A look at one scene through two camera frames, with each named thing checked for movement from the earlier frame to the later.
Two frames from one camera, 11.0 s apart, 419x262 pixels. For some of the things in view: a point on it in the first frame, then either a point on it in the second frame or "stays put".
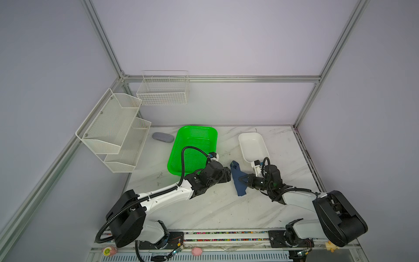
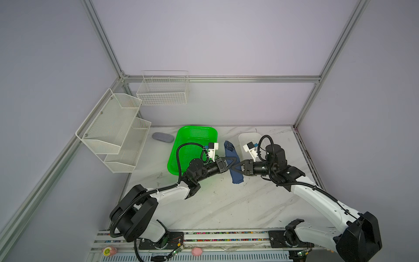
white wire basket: [163, 87] stays put
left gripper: [225, 176] -> [221, 165]
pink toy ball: [197, 251] stays put
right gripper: [251, 180] -> [247, 167]
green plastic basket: [204, 138] stays put
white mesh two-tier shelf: [113, 132] stays put
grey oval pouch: [163, 136] stays put
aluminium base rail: [227, 245] stays put
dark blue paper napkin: [240, 186] -> [230, 151]
